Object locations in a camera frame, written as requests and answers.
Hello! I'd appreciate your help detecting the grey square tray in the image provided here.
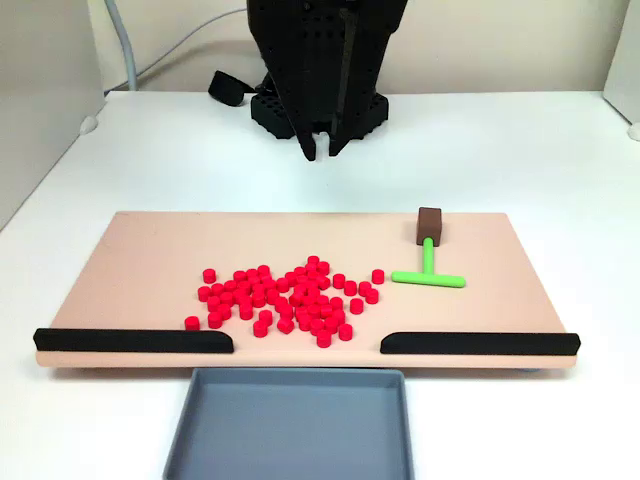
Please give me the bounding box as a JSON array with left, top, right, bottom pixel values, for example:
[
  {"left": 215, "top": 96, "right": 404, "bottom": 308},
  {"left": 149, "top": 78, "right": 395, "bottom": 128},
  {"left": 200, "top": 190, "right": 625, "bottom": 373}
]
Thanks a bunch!
[{"left": 162, "top": 367, "right": 416, "bottom": 480}]

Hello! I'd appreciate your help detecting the thick grey hose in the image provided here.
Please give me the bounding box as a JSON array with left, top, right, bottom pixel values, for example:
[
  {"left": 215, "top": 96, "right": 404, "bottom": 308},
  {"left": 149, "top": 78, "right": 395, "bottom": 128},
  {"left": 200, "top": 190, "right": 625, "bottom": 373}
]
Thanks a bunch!
[{"left": 102, "top": 0, "right": 140, "bottom": 99}]

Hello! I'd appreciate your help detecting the black foam rail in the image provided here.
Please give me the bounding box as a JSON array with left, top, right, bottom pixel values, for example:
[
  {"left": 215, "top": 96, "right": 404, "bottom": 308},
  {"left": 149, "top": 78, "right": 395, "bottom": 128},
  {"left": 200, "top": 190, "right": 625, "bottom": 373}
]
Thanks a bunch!
[
  {"left": 379, "top": 331, "right": 582, "bottom": 356},
  {"left": 32, "top": 327, "right": 235, "bottom": 355}
]

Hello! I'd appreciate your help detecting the pale side panel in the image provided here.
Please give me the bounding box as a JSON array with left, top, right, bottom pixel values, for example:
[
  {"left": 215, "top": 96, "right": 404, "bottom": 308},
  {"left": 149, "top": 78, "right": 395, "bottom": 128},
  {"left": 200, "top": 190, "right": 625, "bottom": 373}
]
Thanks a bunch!
[
  {"left": 0, "top": 0, "right": 108, "bottom": 231},
  {"left": 602, "top": 0, "right": 640, "bottom": 125}
]

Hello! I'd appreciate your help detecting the thin white usb cable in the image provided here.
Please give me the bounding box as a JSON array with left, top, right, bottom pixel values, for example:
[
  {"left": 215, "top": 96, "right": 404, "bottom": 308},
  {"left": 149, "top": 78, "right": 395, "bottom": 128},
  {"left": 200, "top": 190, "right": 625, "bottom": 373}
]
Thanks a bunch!
[{"left": 134, "top": 8, "right": 250, "bottom": 84}]

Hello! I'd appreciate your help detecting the black clamp strap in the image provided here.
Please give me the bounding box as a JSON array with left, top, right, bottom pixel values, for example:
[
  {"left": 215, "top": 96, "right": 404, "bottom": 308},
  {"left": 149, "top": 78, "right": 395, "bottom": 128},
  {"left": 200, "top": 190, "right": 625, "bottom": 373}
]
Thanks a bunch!
[{"left": 208, "top": 70, "right": 256, "bottom": 107}]

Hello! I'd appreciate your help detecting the pink flat board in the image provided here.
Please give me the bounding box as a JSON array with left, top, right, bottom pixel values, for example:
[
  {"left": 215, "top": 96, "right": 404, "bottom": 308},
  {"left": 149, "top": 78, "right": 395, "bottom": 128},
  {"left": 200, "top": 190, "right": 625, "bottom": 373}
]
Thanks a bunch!
[{"left": 35, "top": 211, "right": 581, "bottom": 372}]

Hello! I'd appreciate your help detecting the green tool brown handle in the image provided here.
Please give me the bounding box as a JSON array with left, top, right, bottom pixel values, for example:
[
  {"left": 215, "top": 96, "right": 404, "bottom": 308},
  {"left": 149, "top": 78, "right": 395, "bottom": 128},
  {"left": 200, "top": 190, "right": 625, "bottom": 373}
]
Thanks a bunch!
[{"left": 390, "top": 206, "right": 467, "bottom": 290}]

